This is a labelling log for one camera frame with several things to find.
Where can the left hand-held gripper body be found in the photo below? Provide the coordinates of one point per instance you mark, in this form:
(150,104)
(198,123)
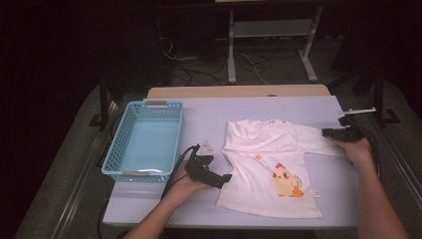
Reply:
(194,169)

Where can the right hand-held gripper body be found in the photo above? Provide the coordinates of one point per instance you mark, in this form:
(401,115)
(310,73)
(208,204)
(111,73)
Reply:
(351,134)

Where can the white shirt with chick print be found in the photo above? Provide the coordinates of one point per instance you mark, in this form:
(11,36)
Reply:
(252,186)

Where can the light blue plastic basket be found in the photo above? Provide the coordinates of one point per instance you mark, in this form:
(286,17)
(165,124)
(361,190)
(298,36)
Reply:
(149,142)

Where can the person's right hand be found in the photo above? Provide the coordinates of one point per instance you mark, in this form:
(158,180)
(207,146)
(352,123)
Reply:
(360,154)

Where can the person's left hand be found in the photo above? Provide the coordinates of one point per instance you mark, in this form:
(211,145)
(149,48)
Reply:
(182,187)

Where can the black metal stand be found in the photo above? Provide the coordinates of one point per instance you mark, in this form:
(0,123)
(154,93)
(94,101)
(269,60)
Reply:
(104,99)
(378,96)

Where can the wooden table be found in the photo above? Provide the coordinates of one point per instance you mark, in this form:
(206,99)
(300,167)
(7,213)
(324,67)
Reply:
(232,91)

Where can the metal floor rail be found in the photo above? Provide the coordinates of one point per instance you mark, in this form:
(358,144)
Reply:
(401,166)
(78,192)

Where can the white metal desk frame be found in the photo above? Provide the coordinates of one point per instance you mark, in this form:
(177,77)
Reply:
(232,49)

